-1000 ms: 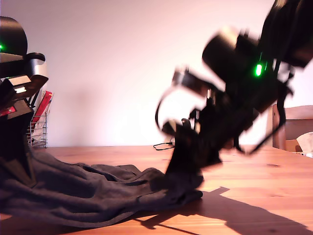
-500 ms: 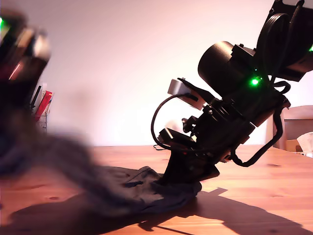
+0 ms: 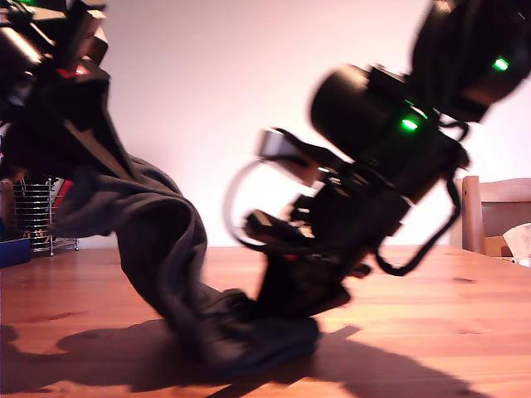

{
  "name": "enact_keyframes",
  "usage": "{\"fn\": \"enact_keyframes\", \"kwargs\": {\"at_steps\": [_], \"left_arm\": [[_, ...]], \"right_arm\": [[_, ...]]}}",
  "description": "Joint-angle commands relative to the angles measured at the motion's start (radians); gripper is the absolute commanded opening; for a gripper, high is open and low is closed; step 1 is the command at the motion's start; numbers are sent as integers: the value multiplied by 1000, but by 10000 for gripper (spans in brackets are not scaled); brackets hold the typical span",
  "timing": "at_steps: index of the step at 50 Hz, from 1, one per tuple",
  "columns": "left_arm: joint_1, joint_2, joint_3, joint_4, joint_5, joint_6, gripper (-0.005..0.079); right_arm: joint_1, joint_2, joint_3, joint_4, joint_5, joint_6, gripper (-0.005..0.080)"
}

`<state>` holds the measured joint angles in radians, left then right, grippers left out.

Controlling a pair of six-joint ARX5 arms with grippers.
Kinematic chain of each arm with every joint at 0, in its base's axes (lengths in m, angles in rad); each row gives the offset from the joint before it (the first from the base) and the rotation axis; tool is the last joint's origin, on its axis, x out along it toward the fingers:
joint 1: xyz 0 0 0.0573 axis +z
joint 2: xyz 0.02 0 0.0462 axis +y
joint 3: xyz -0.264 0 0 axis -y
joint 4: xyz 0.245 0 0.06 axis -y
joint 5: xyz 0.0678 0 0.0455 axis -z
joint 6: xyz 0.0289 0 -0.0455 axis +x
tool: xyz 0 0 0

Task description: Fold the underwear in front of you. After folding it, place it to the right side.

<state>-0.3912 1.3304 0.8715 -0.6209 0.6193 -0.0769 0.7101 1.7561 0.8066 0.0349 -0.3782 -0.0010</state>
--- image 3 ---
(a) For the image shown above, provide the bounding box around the red packet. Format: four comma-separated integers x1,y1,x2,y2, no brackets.
53,177,75,205

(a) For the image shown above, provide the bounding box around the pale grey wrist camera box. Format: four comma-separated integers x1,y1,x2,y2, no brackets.
255,128,317,167
64,3,110,70

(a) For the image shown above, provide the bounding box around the chrome wire utensil holder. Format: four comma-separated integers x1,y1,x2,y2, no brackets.
12,177,80,256

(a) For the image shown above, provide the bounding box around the brown cardboard box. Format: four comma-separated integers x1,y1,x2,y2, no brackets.
483,235,512,258

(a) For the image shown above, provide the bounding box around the blue box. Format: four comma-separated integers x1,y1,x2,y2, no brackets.
0,239,32,269

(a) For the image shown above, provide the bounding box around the white tissue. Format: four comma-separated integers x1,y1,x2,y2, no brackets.
501,222,531,260

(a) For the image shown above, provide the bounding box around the dark grey underwear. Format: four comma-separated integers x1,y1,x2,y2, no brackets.
51,155,320,376

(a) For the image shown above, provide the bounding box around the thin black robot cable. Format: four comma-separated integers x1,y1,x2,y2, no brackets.
226,159,291,250

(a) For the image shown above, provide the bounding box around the patterned tissue box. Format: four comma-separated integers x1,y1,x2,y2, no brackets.
493,255,531,269

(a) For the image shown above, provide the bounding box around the thick braided black cable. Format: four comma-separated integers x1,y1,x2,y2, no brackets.
373,177,464,277

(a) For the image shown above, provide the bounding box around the brown wooden chair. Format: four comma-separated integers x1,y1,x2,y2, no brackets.
450,176,531,258

